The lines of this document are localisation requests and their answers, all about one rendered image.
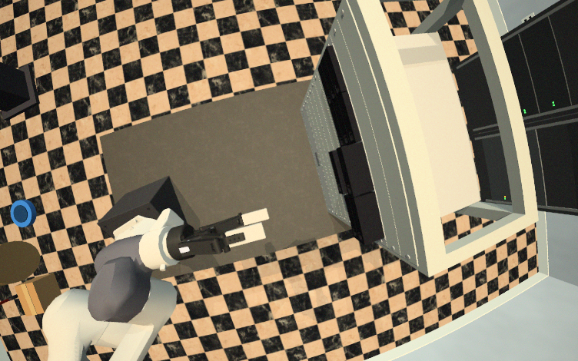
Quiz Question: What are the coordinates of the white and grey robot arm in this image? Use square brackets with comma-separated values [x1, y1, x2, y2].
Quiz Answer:
[42, 208, 184, 361]

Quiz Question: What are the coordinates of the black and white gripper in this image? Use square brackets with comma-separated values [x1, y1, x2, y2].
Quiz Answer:
[166, 208, 269, 260]

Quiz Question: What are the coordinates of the grey storage rack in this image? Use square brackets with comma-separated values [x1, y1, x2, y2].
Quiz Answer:
[301, 0, 539, 277]

